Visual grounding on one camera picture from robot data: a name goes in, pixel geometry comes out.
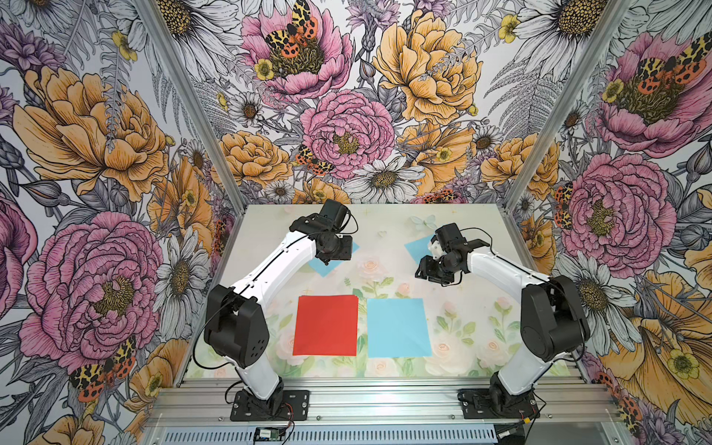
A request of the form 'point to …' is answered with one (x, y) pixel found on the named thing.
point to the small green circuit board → (270, 434)
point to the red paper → (326, 325)
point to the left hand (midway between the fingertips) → (342, 259)
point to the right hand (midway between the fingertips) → (424, 279)
